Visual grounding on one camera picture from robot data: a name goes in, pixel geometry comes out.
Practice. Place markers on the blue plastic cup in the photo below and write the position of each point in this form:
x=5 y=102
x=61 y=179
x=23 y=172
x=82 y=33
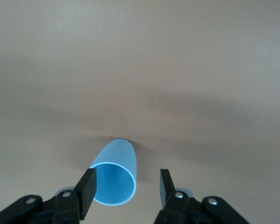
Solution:
x=121 y=158

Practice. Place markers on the brown table cloth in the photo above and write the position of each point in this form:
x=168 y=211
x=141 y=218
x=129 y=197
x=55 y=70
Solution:
x=140 y=58

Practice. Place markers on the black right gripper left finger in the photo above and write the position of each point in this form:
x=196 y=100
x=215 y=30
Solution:
x=86 y=193

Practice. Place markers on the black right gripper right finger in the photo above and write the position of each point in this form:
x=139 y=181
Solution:
x=172 y=207

